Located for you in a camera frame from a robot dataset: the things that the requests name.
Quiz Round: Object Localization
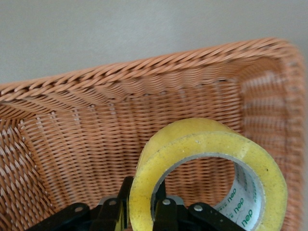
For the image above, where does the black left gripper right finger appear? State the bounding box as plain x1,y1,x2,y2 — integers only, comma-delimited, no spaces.
151,179,241,231

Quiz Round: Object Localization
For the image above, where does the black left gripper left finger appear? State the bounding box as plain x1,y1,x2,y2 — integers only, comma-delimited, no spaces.
26,175,134,231

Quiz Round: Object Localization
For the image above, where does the yellow clear tape roll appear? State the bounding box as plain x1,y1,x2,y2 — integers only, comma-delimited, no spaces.
128,117,288,231

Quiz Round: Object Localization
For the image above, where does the brown wicker basket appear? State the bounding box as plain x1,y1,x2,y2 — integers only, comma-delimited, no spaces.
0,37,308,231

